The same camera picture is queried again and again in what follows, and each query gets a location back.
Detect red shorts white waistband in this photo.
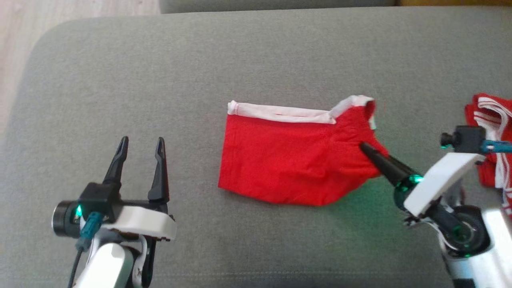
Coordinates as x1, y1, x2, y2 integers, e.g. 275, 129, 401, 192
218, 95, 390, 207

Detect red shirt white sleeves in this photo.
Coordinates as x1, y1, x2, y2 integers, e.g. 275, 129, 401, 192
464, 93, 512, 216

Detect yellow sofa cushion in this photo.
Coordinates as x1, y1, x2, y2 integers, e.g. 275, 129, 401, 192
400, 0, 512, 7

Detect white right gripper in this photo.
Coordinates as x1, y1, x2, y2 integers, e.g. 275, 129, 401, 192
360, 143, 486, 218

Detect large grey sofa seat cushion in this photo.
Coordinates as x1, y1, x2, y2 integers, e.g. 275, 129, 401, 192
0, 6, 512, 288

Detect black left cable teal plug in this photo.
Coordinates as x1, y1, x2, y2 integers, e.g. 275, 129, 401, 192
68, 212, 105, 288

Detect grey sofa back cushion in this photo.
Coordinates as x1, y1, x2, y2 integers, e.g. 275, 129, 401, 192
159, 0, 400, 15

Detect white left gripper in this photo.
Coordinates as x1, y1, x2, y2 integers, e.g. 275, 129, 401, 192
52, 136, 177, 286

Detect right cable teal plug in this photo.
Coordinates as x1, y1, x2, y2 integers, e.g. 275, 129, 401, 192
482, 140, 512, 155

